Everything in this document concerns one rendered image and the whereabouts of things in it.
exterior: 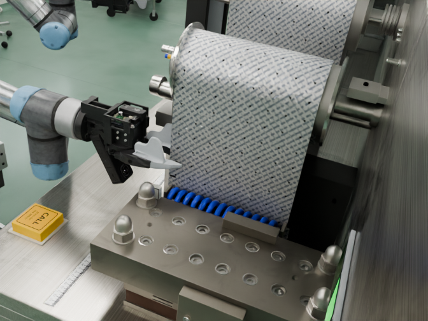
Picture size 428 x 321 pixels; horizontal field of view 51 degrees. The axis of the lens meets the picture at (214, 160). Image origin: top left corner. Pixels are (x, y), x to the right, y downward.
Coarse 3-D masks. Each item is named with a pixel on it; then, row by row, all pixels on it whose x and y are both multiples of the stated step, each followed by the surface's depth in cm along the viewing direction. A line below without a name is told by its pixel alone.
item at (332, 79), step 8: (336, 72) 67; (328, 80) 67; (336, 80) 66; (328, 88) 66; (328, 96) 66; (320, 104) 67; (328, 104) 66; (320, 112) 67; (320, 120) 68; (320, 128) 69
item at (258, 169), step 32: (192, 128) 76; (224, 128) 74; (256, 128) 72; (192, 160) 80; (224, 160) 77; (256, 160) 75; (288, 160) 73; (224, 192) 81; (256, 192) 78; (288, 192) 76
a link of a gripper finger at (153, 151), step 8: (136, 144) 80; (144, 144) 79; (152, 144) 78; (160, 144) 77; (136, 152) 80; (144, 152) 80; (152, 152) 79; (160, 152) 78; (152, 160) 79; (160, 160) 78; (168, 160) 79; (160, 168) 79; (168, 168) 79; (176, 168) 79
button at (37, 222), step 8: (32, 208) 91; (40, 208) 91; (48, 208) 91; (24, 216) 89; (32, 216) 89; (40, 216) 89; (48, 216) 89; (56, 216) 90; (16, 224) 87; (24, 224) 87; (32, 224) 87; (40, 224) 87; (48, 224) 87; (56, 224) 89; (24, 232) 87; (32, 232) 86; (40, 232) 85; (48, 232) 88; (40, 240) 86
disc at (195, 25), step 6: (192, 24) 74; (198, 24) 76; (186, 30) 72; (192, 30) 74; (204, 30) 79; (186, 36) 72; (180, 42) 71; (180, 48) 72; (174, 54) 71; (174, 60) 71; (174, 66) 71; (174, 72) 72; (174, 78) 73; (174, 84) 73
